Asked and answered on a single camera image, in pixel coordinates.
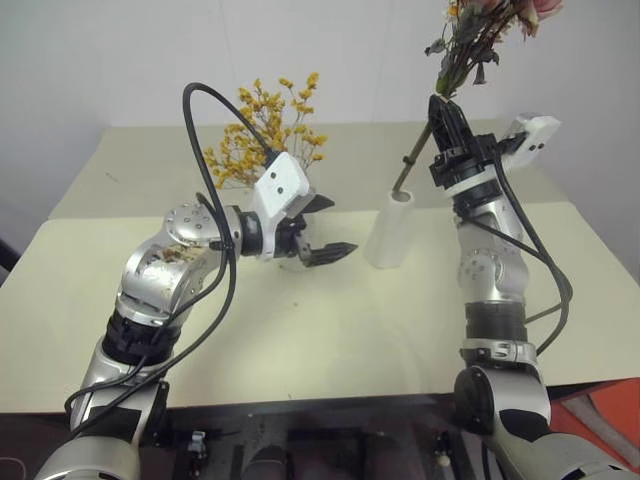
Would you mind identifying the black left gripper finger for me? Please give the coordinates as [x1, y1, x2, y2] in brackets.
[291, 194, 336, 222]
[296, 242, 360, 269]

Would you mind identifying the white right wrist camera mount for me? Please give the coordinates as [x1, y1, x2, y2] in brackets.
[499, 113, 561, 170]

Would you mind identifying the orange red object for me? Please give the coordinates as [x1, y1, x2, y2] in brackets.
[547, 378, 640, 452]

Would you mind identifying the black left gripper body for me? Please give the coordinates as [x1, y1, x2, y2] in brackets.
[272, 213, 310, 260]

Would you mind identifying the pink flower bouquet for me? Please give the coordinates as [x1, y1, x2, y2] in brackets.
[392, 0, 566, 194]

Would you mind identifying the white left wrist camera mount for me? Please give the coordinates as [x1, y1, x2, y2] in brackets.
[251, 151, 314, 262]

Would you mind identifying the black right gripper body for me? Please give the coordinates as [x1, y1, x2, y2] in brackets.
[428, 133, 502, 190]

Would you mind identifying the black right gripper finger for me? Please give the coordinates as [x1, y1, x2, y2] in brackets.
[448, 103, 477, 151]
[427, 93, 455, 157]

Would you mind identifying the dark object beside table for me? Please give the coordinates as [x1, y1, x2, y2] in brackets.
[0, 238, 22, 284]

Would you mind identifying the yellow dried flower bouquet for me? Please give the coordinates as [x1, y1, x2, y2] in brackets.
[201, 72, 330, 192]

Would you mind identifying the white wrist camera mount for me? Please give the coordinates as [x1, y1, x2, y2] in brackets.
[251, 151, 314, 262]
[499, 113, 561, 170]

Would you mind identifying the dark rounded shape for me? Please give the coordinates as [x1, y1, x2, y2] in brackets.
[243, 442, 292, 480]

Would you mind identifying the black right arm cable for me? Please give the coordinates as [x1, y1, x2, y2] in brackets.
[492, 143, 574, 357]

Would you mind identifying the white vase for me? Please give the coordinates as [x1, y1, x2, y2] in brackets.
[363, 189, 417, 272]

